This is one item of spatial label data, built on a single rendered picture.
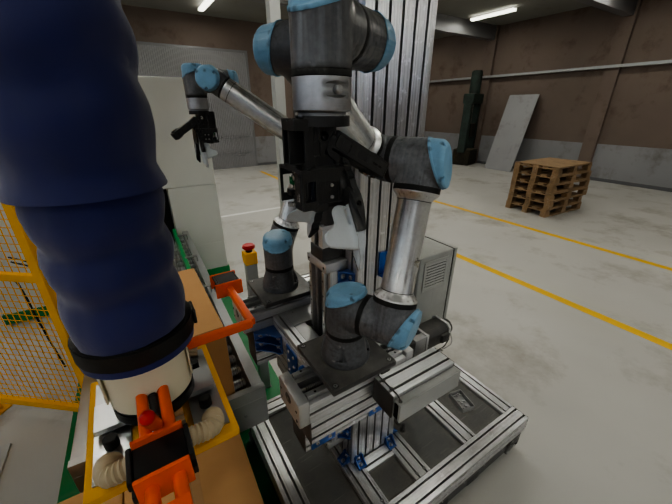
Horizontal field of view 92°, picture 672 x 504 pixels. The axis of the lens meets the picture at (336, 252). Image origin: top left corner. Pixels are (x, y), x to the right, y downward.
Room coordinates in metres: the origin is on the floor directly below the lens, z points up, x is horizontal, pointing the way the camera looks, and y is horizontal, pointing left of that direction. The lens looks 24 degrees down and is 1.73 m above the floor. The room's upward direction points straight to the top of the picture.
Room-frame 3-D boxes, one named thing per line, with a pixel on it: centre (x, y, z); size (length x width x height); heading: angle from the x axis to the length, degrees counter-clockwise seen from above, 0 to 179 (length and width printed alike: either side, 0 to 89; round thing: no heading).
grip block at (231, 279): (0.96, 0.37, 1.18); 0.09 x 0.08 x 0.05; 123
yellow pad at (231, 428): (0.62, 0.35, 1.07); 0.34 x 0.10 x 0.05; 33
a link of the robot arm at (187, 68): (1.32, 0.51, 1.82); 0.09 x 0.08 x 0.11; 92
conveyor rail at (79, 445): (1.73, 1.50, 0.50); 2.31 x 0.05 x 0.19; 31
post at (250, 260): (1.64, 0.48, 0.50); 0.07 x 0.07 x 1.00; 31
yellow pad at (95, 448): (0.52, 0.51, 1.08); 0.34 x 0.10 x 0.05; 33
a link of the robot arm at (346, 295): (0.78, -0.03, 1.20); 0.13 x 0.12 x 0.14; 58
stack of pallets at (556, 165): (5.90, -3.91, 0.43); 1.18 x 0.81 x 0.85; 120
